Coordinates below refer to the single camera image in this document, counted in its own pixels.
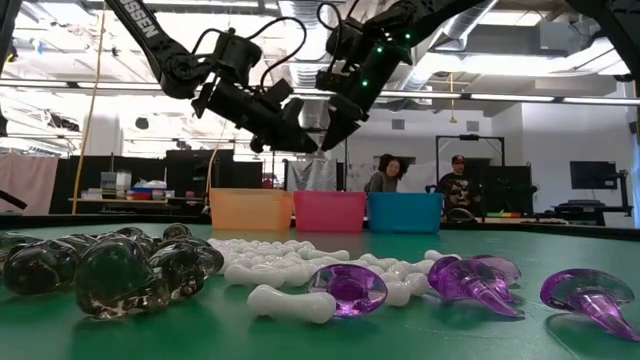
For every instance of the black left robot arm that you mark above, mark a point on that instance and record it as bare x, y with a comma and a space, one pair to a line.
150, 35

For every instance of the black partition wall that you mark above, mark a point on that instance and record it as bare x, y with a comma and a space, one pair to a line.
200, 167

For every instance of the small white plastic bone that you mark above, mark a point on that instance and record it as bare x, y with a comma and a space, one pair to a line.
330, 255
398, 294
255, 276
435, 255
229, 262
417, 284
292, 304

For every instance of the black monitor stand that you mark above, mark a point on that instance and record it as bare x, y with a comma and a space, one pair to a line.
625, 190

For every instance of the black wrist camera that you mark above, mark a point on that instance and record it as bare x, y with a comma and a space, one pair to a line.
345, 42
237, 55

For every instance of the pink curtain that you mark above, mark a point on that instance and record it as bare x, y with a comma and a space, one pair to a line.
30, 172

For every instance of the wooden shelf board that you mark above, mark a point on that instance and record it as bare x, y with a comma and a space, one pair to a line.
85, 200

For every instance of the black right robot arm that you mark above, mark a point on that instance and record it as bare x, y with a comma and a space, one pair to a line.
435, 12

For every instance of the blue plastic bin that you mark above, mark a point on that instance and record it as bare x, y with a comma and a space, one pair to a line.
405, 214

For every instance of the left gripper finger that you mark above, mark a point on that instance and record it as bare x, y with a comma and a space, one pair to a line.
295, 130
260, 144

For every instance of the green table mat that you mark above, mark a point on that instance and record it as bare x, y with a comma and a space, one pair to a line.
500, 340

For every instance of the black metal rig frame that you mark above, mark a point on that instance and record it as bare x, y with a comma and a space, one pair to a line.
346, 170
470, 137

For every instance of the silver ceiling air duct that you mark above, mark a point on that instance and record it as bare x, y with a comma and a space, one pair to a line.
305, 75
465, 22

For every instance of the orange plastic bin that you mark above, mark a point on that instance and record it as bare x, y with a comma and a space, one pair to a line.
250, 210

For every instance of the long ceiling light rail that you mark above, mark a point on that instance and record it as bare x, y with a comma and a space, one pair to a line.
500, 97

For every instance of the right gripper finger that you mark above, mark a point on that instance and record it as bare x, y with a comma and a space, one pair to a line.
340, 132

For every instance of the black table frame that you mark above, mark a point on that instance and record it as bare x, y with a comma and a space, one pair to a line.
65, 221

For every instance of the blue and red box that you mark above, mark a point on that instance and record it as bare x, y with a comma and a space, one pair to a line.
145, 194

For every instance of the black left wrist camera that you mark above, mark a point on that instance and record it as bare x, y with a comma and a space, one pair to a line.
237, 55

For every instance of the grey cloth on frame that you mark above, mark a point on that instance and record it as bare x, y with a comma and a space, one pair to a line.
312, 175

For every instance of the pink plastic bin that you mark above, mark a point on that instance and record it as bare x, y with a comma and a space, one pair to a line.
330, 212

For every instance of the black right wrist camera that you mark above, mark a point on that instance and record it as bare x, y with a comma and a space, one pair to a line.
345, 42

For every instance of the black computer monitor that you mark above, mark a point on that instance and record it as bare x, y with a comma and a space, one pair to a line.
592, 175

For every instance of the black office desk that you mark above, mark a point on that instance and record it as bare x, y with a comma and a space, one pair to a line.
585, 209

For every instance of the clear plastic storage box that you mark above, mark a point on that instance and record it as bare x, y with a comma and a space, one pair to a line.
116, 181

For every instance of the person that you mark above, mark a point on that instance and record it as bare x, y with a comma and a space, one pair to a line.
457, 190
387, 175

